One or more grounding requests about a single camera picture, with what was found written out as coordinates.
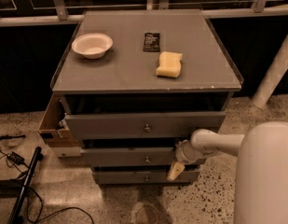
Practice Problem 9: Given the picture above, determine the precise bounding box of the metal window railing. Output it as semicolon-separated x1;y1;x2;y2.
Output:
0;0;288;28

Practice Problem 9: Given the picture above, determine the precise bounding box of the grey drawer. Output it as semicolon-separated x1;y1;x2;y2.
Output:
81;147;175;167
92;170;199;185
65;111;226;140

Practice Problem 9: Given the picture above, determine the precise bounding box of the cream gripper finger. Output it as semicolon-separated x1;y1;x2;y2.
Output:
167;161;185;181

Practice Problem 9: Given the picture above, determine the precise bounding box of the black power adapter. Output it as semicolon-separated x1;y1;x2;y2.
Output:
7;152;24;165

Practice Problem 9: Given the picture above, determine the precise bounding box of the yellow sponge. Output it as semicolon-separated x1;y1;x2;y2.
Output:
156;51;183;78

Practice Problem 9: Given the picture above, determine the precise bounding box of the black snack packet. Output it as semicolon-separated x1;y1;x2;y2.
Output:
143;33;160;52

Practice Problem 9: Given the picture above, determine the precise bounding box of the black pole stand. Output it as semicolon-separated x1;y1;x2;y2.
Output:
7;147;43;224

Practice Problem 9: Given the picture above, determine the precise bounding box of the round floor drain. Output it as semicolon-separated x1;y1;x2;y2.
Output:
131;203;159;224

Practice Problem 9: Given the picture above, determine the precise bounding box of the grey bottom drawer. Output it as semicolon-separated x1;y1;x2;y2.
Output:
92;170;199;185

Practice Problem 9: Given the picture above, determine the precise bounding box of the black cable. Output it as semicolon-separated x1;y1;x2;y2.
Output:
0;146;95;224

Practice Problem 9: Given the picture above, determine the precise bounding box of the white paper bowl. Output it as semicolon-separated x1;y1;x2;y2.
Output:
71;34;113;59

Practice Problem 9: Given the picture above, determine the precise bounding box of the grey top drawer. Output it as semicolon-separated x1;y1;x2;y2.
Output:
65;111;226;140

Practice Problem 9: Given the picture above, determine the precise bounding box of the wooden side box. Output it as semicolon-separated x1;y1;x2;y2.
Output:
39;95;81;158

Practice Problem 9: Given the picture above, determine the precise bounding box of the black tool on floor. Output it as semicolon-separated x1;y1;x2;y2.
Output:
0;134;26;141

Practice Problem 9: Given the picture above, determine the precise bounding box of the grey drawer cabinet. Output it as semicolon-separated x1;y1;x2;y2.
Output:
52;9;242;175

